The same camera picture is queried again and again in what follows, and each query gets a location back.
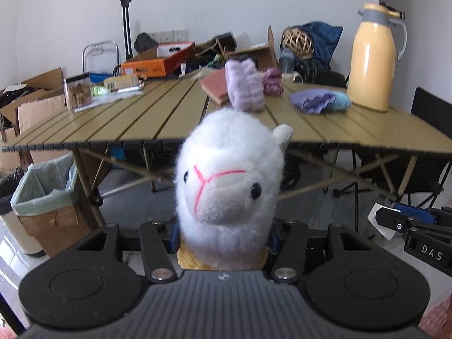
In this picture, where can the black cloth bag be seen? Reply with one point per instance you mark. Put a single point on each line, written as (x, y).
(144, 42)

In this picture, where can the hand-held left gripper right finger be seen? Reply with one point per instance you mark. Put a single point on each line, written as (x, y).
(289, 250)

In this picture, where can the lavender fluffy cloth bundle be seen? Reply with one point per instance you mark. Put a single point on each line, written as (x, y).
(245, 84)

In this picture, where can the white alpaca plush toy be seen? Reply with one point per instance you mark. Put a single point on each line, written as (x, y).
(226, 169)

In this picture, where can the white foam piece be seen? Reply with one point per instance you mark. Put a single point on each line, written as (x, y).
(386, 236)

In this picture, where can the light blue plush toy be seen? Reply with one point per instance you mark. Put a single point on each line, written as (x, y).
(340, 100)

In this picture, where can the dark blue bag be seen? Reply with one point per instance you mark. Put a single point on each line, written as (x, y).
(328, 42)

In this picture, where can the clear jar of brown cubes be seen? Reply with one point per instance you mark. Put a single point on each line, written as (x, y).
(78, 93)

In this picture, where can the yellow medicine box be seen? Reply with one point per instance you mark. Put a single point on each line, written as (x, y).
(120, 82)

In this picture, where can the green snack wrapper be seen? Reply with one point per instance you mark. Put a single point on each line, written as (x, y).
(216, 60)

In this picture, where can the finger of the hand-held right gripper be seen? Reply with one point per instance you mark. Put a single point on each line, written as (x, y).
(399, 223)
(411, 209)

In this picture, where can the blue carton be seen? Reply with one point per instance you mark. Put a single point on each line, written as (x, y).
(100, 77)

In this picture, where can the black suitcase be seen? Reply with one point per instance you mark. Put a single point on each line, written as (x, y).
(321, 76)

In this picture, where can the black folding chair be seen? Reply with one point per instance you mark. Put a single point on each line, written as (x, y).
(430, 113)

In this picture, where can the orange cardboard box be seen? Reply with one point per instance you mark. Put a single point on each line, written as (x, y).
(152, 67)

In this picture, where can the green spray bottle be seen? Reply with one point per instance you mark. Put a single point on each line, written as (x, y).
(99, 90)

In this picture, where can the dark clothes pile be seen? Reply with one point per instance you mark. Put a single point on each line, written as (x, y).
(14, 95)

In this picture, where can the pink fluffy rug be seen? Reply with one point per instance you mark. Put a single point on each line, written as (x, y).
(439, 319)

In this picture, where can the silver foil blister pack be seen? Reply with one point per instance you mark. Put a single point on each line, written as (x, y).
(130, 88)

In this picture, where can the blue storage box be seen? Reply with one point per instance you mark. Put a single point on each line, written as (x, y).
(118, 152)

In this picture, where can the blue grey water bottle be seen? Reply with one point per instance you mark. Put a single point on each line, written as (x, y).
(286, 60)

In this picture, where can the rattan ball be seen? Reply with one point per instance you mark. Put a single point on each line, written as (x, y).
(298, 42)

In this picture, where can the dark fur-lined boot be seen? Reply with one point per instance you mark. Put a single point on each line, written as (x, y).
(224, 41)

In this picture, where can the pink satin cloth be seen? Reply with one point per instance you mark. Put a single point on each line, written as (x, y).
(272, 82)

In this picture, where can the purple cloth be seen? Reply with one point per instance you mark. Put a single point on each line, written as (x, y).
(310, 101)

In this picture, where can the white wall socket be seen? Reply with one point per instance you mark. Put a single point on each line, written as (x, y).
(180, 35)
(166, 36)
(154, 36)

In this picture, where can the large cardboard box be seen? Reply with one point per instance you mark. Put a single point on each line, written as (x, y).
(39, 113)
(49, 77)

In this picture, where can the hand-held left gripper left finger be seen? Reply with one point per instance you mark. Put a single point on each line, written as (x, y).
(173, 240)

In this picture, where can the open brown cardboard box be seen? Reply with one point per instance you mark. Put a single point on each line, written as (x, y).
(265, 56)

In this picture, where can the printed paper leaflet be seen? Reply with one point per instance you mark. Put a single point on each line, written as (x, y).
(106, 99)

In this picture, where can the silver folding metal frame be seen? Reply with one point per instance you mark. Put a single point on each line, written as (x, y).
(84, 56)

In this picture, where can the cardboard box with green liner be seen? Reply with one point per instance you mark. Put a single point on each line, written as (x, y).
(53, 226)

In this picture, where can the pink sponge block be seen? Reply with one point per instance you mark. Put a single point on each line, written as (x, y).
(215, 86)

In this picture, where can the yellow thermos jug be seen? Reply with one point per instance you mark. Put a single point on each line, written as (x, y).
(370, 60)

